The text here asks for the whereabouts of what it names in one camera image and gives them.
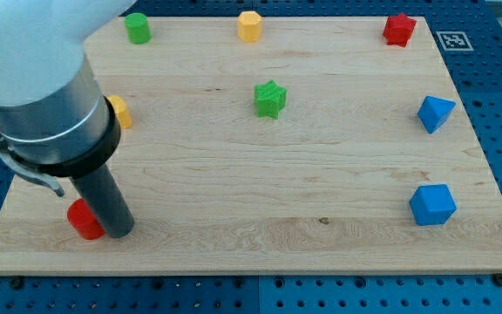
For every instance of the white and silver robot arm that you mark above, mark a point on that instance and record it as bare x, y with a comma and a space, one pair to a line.
53, 117

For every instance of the blue cube block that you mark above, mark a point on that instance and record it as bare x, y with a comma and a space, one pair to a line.
432, 204

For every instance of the light wooden board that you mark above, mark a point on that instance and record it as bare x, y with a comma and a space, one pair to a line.
216, 190

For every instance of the green star block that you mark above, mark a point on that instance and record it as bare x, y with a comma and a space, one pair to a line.
269, 99

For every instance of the yellow half-round block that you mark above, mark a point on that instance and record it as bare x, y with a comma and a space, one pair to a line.
121, 110

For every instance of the yellow hexagonal block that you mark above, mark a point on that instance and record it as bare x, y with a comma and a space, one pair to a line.
249, 26

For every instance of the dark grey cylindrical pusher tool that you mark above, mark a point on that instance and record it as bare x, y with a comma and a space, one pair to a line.
101, 193

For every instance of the green cylinder block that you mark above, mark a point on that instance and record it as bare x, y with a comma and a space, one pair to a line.
137, 28

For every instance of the red cylinder block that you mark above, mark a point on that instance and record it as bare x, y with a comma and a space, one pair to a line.
80, 216

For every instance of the blue triangular block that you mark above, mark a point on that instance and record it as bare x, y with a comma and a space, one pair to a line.
434, 112

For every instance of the red star block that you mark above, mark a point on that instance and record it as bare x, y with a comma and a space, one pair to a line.
398, 29

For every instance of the white fiducial marker tag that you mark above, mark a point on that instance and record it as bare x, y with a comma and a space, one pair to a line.
454, 41

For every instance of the grey cable clip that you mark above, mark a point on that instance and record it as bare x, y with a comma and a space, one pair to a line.
27, 173

